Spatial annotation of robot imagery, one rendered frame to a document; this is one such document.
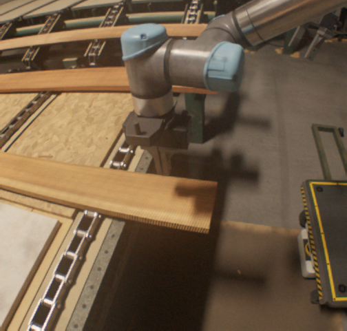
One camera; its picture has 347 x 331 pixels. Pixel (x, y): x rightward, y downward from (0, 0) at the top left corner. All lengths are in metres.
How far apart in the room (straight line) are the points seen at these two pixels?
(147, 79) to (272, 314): 1.32
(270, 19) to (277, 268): 1.34
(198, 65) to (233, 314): 1.27
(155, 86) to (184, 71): 0.07
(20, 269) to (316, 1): 0.87
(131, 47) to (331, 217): 1.27
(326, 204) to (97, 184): 1.15
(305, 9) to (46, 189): 0.78
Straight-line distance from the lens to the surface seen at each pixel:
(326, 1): 0.46
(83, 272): 0.70
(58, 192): 0.80
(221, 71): 0.36
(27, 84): 1.58
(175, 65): 0.38
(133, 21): 2.17
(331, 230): 1.40
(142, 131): 0.42
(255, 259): 1.56
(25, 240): 0.81
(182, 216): 0.64
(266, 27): 0.46
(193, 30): 1.67
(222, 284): 1.48
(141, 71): 0.41
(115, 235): 0.71
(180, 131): 0.47
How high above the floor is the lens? 1.42
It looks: 45 degrees down
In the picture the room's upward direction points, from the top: 7 degrees counter-clockwise
